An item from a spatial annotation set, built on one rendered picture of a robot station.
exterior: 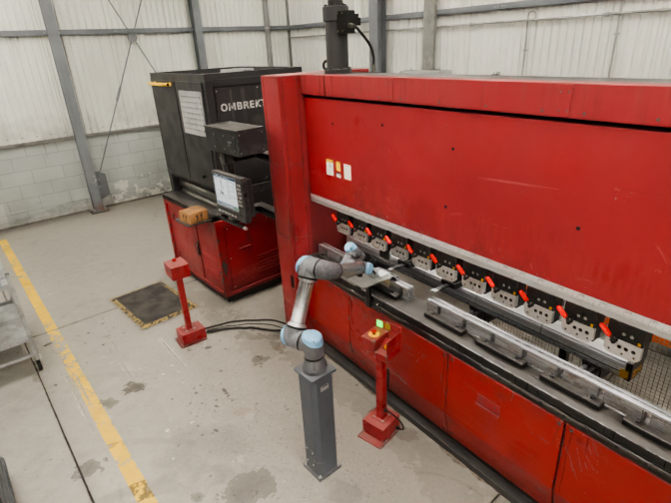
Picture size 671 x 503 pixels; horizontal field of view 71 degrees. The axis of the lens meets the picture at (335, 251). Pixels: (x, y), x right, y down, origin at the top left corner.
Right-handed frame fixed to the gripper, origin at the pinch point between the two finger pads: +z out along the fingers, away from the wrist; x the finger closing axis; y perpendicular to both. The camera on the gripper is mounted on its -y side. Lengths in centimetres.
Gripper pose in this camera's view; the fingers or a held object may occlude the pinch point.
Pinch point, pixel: (373, 274)
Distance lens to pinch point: 329.4
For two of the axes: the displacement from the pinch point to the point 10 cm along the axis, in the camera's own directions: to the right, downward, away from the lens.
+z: 5.6, 5.2, 6.4
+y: 5.9, -8.0, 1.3
